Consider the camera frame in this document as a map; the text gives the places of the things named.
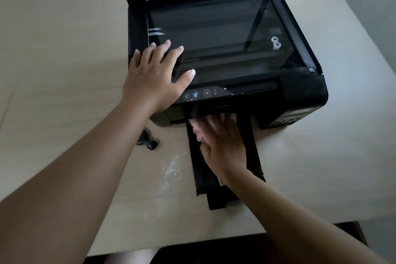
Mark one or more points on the small black plastic piece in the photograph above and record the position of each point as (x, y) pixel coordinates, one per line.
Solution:
(148, 141)

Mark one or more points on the person's left middle finger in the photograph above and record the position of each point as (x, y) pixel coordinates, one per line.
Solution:
(162, 54)

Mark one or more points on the person's left forearm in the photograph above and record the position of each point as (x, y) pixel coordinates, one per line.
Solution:
(74, 186)

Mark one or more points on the person's left hand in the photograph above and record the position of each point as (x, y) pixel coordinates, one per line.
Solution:
(148, 81)

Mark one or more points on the person's right forearm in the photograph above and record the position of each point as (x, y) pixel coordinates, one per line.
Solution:
(297, 223)

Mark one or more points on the person's right fingers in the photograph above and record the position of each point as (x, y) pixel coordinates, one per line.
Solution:
(213, 127)

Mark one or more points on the black printer output tray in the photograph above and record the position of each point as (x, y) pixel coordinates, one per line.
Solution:
(247, 140)

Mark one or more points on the person's left little finger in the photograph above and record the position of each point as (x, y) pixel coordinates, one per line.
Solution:
(136, 59)

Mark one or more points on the black inkjet printer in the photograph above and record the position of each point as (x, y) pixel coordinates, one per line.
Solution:
(297, 93)

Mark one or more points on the black chair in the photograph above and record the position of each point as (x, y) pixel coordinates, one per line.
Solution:
(216, 250)

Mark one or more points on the person's right hand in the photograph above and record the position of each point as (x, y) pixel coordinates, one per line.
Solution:
(222, 152)

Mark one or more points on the person's left thumb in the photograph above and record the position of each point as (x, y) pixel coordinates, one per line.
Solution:
(185, 79)

